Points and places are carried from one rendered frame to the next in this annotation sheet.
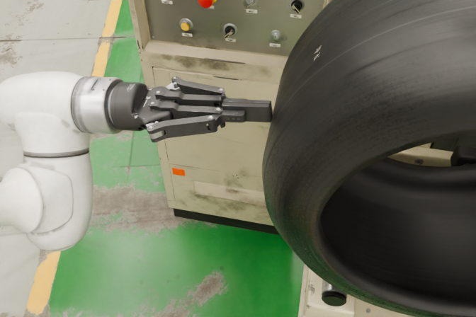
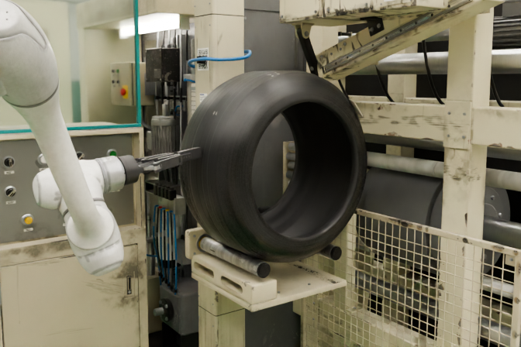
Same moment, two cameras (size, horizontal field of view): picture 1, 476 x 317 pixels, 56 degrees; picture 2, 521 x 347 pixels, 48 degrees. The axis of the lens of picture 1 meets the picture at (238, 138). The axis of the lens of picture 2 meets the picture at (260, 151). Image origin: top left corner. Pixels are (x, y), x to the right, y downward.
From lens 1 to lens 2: 1.27 m
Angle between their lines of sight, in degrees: 56
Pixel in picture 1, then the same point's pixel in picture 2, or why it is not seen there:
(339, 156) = (252, 132)
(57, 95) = (90, 164)
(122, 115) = (132, 166)
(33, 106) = not seen: hidden behind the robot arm
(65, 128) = (98, 183)
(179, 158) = not seen: outside the picture
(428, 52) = (263, 85)
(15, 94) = not seen: hidden behind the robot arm
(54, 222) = (116, 235)
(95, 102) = (115, 162)
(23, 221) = (105, 229)
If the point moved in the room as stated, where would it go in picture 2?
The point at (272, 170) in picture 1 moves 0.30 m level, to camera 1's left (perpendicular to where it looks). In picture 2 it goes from (222, 163) to (126, 176)
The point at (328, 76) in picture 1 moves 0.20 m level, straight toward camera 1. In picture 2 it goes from (232, 108) to (273, 111)
